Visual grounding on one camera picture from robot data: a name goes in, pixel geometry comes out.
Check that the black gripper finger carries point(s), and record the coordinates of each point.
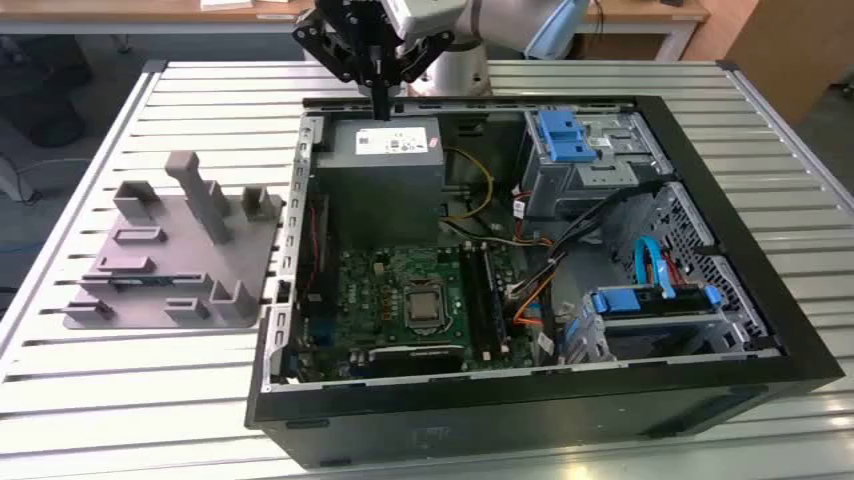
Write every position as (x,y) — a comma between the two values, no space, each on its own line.
(323,52)
(427,55)

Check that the blue green RAM stick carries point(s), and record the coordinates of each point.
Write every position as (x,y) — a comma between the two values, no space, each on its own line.
(142,282)

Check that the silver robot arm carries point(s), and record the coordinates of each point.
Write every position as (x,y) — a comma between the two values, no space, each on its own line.
(460,70)

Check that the black RAM slot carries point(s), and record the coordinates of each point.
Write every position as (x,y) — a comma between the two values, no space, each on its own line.
(483,300)
(471,300)

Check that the white box on desk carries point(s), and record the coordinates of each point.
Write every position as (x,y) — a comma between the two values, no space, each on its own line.
(227,4)

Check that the pale blue teach pendant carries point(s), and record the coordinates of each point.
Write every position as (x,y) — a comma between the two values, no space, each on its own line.
(556,27)

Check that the blue drive bay latch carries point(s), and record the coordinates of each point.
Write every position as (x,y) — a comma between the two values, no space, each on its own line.
(556,130)

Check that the wooden desk white legs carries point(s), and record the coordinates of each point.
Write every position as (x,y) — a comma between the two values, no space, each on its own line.
(133,12)

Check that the gray power supply unit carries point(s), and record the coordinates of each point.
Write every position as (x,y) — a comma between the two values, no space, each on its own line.
(380,200)

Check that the metal drive cage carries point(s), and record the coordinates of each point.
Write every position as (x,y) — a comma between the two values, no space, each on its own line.
(600,175)

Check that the black office chair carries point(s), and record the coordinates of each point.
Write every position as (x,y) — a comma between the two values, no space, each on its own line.
(46,90)

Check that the green motherboard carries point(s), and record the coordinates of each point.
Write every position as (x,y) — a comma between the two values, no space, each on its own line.
(373,280)

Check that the gray parts rack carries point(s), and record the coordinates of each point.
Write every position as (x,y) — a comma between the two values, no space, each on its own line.
(173,260)

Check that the silver CPU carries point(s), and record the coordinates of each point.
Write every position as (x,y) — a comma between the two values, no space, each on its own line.
(423,306)

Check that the wooden cabinet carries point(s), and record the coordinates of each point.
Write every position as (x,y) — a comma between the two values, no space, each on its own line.
(787,50)

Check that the black CPU socket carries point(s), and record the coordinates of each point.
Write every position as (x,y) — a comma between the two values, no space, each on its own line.
(424,327)

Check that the blue board connector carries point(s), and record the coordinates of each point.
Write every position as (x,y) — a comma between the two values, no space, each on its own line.
(323,334)

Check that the hard disk in blue carrier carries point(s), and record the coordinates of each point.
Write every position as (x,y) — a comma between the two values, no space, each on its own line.
(616,301)

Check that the black graphics card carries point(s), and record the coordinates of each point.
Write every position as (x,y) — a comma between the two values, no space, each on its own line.
(413,360)

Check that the black PC case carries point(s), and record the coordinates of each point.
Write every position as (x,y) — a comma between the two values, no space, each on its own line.
(533,415)

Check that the silver white wrist camera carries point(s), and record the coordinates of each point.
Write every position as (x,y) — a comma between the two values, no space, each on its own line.
(427,17)

